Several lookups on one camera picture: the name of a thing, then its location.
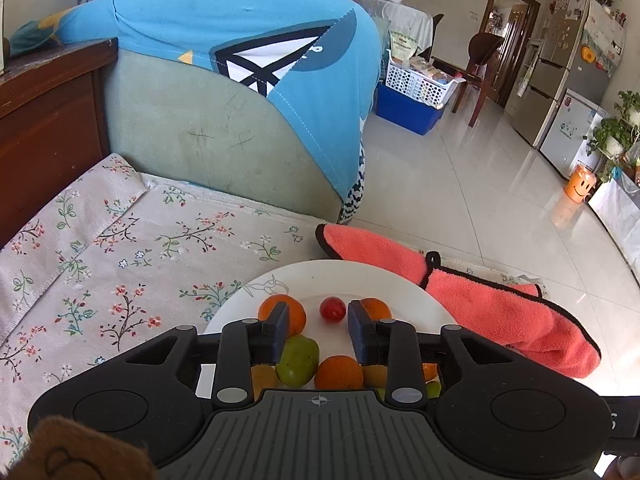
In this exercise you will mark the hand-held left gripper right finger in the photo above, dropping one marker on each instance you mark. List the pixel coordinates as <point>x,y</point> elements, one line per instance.
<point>357,330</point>

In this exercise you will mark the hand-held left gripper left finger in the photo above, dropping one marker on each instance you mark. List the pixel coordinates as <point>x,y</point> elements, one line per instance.
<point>280,332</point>

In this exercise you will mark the orange tangerine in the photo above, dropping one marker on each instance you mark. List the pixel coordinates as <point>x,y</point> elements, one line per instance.
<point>339,374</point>
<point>296,317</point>
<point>429,371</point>
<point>377,307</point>

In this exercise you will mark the red cherry tomato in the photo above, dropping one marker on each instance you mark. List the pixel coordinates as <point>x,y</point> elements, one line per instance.
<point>332,309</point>

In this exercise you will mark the large green fruit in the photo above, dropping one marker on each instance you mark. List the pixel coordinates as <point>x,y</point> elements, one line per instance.
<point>300,360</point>

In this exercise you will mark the tan round fruit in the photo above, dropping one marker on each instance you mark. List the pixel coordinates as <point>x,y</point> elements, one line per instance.
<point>375,376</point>
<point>264,380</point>

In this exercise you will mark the white plate with line drawing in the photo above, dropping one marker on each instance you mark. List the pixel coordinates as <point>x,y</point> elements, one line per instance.
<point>320,280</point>

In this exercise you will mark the small green fruit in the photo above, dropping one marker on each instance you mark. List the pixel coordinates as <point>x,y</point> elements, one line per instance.
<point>381,393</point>
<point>433,389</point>

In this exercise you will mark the person's right hand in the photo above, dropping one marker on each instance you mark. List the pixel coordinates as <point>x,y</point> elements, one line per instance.
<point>617,470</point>

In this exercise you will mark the houndstooth sofa cover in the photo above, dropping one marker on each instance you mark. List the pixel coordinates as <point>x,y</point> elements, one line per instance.
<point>354,195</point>

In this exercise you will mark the coral towel with black trim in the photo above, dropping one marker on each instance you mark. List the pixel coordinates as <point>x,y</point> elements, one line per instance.
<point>500,315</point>

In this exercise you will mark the floral tablecloth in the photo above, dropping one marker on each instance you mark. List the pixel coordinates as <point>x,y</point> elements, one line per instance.
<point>140,250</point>

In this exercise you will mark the green sofa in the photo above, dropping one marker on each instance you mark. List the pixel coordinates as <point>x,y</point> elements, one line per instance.
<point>200,145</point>

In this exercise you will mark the white marble cabinet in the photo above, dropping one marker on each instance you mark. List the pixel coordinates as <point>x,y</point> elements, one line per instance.
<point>620,220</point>

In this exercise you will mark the blue plastic bin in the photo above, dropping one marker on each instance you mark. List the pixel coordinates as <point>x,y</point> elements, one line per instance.
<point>405,112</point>

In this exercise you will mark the brown plush toy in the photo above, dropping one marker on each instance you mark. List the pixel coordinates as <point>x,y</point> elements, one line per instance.
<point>75,452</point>

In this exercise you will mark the orange smiley bucket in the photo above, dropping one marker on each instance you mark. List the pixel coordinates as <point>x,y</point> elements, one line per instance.
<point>580,183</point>

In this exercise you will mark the white plastic basket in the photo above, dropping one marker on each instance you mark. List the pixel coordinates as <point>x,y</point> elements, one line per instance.
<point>415,82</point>

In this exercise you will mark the green bag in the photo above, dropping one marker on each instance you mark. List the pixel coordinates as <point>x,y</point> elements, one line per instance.
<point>405,45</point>

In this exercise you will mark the small white refrigerator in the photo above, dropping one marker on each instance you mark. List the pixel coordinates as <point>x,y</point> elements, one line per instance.
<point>572,130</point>

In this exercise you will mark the dark wooden chair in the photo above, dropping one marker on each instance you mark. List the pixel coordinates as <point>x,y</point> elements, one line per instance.
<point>482,50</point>

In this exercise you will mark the brown wooden headboard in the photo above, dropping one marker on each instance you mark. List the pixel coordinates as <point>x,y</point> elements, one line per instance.
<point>45,125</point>

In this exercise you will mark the blue printed blanket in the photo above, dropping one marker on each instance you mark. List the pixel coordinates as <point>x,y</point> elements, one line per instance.
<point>225,20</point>

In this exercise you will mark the table with white cloth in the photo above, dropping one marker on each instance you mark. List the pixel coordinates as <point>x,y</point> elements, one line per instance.
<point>405,15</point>

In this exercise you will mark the silver refrigerator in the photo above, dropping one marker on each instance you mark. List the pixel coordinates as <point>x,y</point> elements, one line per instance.
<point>555,70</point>

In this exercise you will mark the brown wooden door frame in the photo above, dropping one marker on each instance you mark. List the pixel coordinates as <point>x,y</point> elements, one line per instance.
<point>487,35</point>

